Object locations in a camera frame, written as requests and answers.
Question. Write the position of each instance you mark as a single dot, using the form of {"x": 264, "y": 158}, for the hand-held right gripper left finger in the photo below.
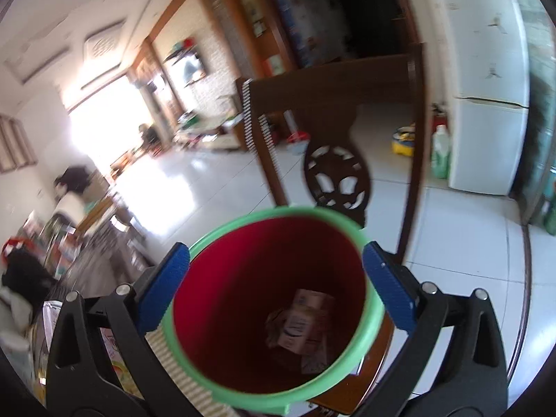
{"x": 163, "y": 289}

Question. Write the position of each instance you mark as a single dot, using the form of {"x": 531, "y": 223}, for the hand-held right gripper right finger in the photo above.
{"x": 388, "y": 289}

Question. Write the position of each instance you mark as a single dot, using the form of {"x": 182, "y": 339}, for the red bin with green rim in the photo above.
{"x": 243, "y": 291}

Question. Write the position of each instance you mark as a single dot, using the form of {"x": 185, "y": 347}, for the pink paper carton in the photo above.
{"x": 312, "y": 300}

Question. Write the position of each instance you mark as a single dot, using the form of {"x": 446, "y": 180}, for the striped tablecloth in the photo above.
{"x": 182, "y": 369}

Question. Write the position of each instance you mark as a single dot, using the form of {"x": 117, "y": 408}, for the colourful printed packet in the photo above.
{"x": 119, "y": 360}

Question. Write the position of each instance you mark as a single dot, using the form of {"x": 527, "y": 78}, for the crumpled white carton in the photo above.
{"x": 299, "y": 330}

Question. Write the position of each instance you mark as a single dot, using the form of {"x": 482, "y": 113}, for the yellow basin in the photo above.
{"x": 403, "y": 143}

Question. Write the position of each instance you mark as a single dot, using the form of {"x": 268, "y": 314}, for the green detergent bottle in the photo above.
{"x": 441, "y": 152}

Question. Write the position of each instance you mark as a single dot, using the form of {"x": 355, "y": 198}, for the low television cabinet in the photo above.
{"x": 213, "y": 132}

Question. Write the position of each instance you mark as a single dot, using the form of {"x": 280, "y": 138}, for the white refrigerator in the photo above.
{"x": 486, "y": 139}

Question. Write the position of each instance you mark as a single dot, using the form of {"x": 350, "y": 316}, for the dark wooden chair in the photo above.
{"x": 330, "y": 91}

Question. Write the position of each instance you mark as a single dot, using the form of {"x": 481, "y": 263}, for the wall television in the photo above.
{"x": 189, "y": 69}

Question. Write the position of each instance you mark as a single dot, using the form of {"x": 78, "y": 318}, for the wall poster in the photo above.
{"x": 289, "y": 13}

